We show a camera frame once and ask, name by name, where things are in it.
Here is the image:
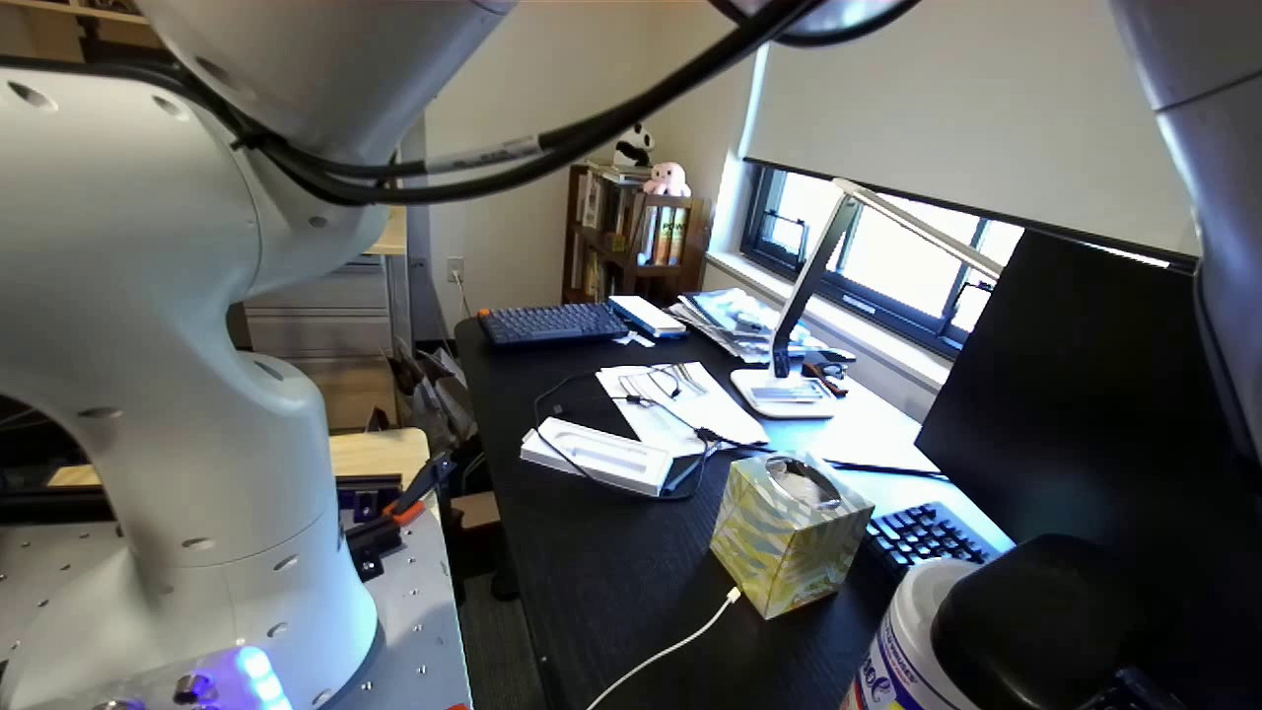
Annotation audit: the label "papers stack on desk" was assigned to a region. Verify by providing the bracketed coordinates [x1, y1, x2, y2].
[529, 357, 740, 506]

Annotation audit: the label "stack of books and papers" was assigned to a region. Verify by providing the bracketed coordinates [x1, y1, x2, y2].
[667, 282, 816, 372]

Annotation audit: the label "yellow patterned tissue box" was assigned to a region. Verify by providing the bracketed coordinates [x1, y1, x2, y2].
[707, 452, 875, 624]

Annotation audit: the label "black computer monitor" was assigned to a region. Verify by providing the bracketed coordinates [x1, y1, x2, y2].
[861, 230, 1262, 710]

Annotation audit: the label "white desk lamp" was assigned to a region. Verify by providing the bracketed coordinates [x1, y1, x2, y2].
[727, 176, 1013, 424]

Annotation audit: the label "black window frame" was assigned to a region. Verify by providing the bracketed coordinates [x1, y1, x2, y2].
[737, 152, 1029, 364]

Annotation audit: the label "blue keyboard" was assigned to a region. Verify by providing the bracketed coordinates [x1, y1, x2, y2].
[478, 298, 635, 351]

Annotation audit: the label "panda plush toy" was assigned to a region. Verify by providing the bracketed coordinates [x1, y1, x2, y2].
[607, 121, 657, 180]

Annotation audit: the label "dark wooden bookshelf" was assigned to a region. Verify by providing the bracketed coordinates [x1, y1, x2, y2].
[558, 163, 712, 313]

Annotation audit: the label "disinfecting wipes canister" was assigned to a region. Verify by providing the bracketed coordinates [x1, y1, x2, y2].
[846, 532, 1168, 710]

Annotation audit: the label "white folded booklet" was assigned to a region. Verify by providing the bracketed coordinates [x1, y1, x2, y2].
[515, 415, 689, 506]

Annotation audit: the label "cream roller blind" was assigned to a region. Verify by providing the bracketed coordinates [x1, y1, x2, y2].
[732, 0, 1205, 260]

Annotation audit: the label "black and red tools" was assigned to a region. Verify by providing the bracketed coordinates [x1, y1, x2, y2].
[336, 448, 456, 582]

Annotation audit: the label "pink plush toy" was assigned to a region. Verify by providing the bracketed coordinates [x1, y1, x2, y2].
[644, 156, 699, 203]

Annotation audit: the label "black pen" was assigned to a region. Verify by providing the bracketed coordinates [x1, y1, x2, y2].
[823, 452, 942, 480]

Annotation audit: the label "grey camera stand pole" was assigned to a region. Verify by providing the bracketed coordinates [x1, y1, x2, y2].
[398, 193, 455, 347]

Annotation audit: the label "white charger cable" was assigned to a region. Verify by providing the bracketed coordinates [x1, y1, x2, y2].
[585, 582, 748, 710]

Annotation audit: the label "white perforated mounting table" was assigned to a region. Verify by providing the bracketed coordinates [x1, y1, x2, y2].
[0, 516, 478, 710]

